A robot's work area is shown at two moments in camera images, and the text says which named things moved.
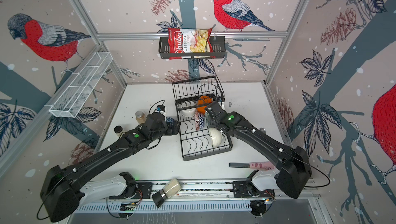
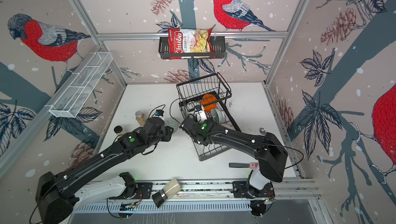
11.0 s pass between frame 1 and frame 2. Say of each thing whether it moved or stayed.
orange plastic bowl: moved
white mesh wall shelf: stayed
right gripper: moved
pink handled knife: stayed
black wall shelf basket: stayed
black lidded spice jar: stayed
